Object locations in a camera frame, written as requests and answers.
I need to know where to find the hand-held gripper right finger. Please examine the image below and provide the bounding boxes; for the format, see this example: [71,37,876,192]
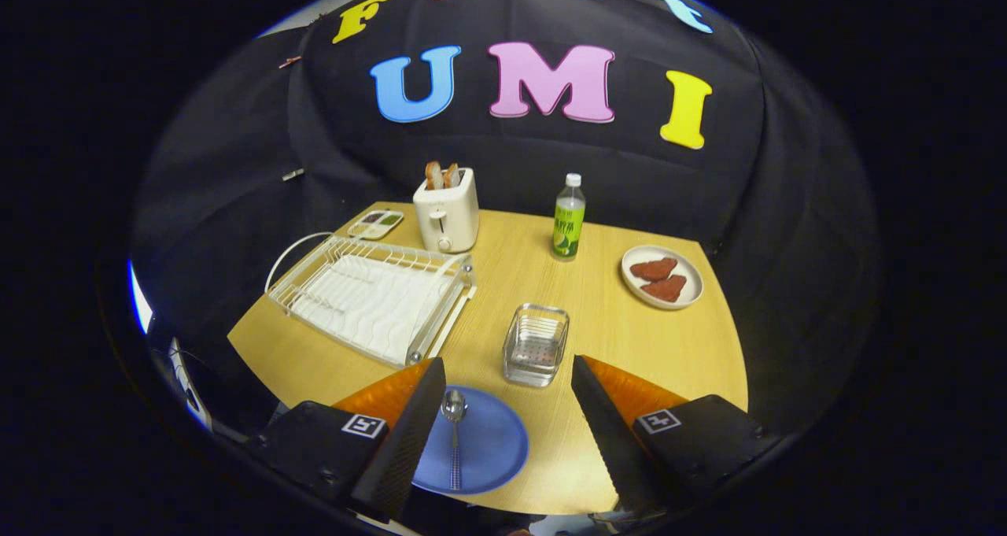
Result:
[570,355,780,513]

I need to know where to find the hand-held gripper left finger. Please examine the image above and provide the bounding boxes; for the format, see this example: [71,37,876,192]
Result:
[252,357,447,521]

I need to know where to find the metal spoon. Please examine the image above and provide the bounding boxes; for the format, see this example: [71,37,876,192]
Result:
[441,389,469,491]

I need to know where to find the blue plate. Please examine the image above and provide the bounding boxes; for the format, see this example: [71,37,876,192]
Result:
[411,385,529,496]

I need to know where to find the metal wire basket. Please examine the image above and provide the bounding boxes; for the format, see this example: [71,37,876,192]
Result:
[502,303,570,388]

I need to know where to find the white wire dish rack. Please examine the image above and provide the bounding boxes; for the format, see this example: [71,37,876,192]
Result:
[264,231,478,368]

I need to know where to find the white oval dish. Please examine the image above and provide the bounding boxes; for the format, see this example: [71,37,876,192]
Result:
[621,245,705,310]

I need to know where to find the red meat slice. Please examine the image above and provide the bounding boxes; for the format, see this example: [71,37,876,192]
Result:
[641,275,688,303]
[629,257,679,282]

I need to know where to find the green label drink bottle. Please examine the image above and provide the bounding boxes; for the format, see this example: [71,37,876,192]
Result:
[551,173,587,262]

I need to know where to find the divided condiment tray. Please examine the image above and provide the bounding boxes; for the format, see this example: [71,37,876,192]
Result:
[347,209,405,241]

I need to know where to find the white toaster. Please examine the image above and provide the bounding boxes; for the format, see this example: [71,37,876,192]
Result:
[412,167,481,254]

